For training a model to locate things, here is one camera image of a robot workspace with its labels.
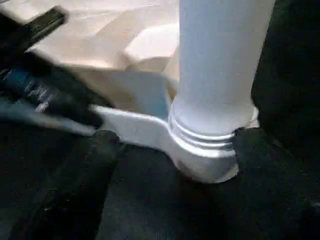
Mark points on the black work mat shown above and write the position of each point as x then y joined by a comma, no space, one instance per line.
150,205

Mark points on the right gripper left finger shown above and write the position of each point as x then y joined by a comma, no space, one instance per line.
70,195

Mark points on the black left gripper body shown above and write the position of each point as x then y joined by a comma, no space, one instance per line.
22,60

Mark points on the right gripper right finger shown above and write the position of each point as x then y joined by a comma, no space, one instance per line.
275,190

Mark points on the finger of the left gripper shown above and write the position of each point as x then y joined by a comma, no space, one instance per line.
75,102

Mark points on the white plastic table top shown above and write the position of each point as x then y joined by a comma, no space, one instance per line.
125,45

